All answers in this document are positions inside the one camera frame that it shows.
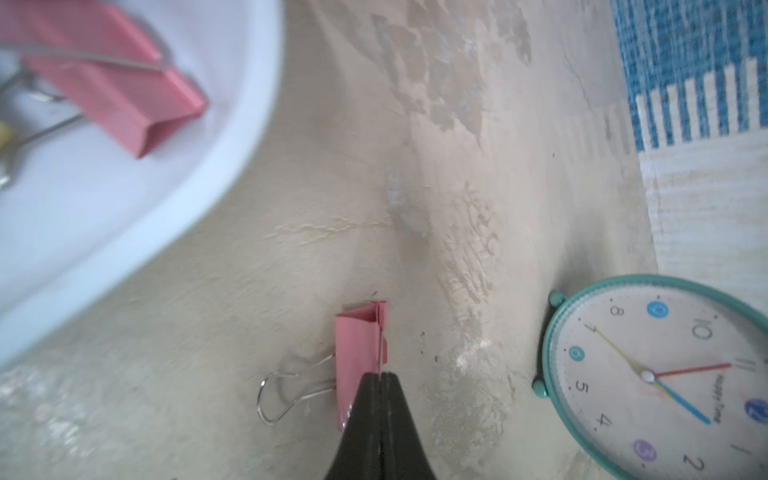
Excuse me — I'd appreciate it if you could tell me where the pink binder clip in box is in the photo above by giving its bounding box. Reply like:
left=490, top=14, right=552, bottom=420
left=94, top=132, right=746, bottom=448
left=1, top=1, right=208, bottom=158

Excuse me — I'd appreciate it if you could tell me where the white plastic storage box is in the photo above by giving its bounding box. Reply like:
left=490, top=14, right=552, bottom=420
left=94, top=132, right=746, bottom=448
left=1, top=1, right=285, bottom=364

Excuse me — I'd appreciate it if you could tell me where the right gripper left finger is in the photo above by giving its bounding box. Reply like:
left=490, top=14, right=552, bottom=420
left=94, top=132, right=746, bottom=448
left=326, top=373, right=381, bottom=480

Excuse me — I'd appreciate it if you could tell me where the teal alarm clock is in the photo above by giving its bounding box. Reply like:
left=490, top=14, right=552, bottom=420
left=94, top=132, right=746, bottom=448
left=533, top=275, right=767, bottom=479

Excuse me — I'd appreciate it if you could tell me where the pink binder clip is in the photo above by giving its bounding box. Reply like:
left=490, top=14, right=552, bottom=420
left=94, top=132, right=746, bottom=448
left=1, top=1, right=208, bottom=158
left=256, top=300, right=389, bottom=432

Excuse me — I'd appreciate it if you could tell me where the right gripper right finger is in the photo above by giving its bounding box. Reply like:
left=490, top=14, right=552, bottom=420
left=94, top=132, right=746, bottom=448
left=380, top=372, right=436, bottom=480

